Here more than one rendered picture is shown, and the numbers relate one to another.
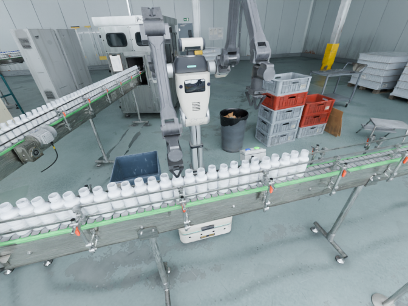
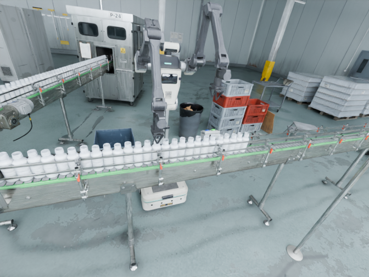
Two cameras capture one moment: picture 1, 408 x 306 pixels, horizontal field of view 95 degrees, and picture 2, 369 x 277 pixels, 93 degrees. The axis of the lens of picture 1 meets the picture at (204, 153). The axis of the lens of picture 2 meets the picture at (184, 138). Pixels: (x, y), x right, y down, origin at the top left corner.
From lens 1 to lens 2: 0.30 m
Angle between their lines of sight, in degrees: 10
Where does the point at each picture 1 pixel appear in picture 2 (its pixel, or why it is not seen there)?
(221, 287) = (177, 244)
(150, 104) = (115, 92)
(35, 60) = not seen: outside the picture
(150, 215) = (133, 172)
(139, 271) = (105, 233)
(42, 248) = (40, 194)
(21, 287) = not seen: outside the picture
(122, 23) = (95, 15)
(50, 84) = (8, 60)
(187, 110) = not seen: hidden behind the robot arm
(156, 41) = (155, 43)
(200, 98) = (172, 89)
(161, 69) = (156, 62)
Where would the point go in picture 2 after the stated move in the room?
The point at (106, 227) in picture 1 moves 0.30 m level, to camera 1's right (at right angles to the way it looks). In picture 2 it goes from (97, 179) to (148, 179)
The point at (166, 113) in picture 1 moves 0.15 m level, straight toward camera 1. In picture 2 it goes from (157, 93) to (163, 103)
